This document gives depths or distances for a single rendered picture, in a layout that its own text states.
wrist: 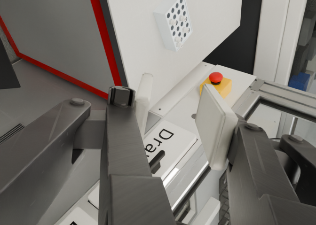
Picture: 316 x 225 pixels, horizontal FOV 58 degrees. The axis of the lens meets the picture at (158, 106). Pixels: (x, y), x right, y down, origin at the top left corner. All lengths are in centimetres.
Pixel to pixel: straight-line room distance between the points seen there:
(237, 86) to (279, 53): 43
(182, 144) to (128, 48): 27
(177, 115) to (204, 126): 66
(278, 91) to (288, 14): 39
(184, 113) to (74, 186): 36
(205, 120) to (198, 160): 55
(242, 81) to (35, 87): 72
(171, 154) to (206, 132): 55
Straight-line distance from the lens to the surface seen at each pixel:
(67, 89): 104
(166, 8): 72
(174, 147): 73
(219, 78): 84
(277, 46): 129
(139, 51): 72
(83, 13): 73
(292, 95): 92
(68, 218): 68
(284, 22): 124
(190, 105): 86
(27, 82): 117
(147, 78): 18
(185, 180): 69
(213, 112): 16
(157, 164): 67
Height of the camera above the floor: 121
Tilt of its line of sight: 32 degrees down
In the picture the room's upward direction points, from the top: 114 degrees clockwise
